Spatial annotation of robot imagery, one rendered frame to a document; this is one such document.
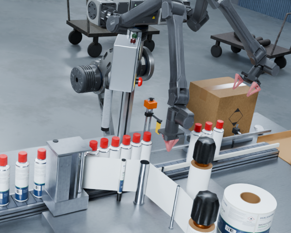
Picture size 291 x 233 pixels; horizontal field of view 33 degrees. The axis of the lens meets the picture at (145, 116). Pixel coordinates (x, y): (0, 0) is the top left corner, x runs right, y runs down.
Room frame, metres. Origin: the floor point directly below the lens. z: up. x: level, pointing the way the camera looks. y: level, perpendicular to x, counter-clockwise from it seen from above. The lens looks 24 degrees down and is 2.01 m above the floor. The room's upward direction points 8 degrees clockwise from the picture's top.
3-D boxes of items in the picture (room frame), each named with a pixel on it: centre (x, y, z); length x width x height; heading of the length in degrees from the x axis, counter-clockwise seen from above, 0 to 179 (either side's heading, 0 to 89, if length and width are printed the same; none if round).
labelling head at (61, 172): (1.61, 0.27, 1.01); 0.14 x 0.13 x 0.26; 125
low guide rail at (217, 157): (2.07, -0.28, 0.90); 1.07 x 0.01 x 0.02; 125
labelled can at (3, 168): (1.56, 0.50, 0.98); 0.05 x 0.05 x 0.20
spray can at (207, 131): (2.13, -0.30, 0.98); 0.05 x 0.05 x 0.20
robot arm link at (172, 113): (1.91, -0.12, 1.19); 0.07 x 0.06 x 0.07; 40
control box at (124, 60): (1.94, 0.11, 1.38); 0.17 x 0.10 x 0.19; 0
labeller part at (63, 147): (1.61, 0.26, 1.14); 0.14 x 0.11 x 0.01; 125
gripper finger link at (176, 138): (1.91, -0.11, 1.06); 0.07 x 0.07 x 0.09; 36
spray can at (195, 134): (2.09, -0.25, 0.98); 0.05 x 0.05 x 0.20
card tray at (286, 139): (2.51, -0.84, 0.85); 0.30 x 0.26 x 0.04; 125
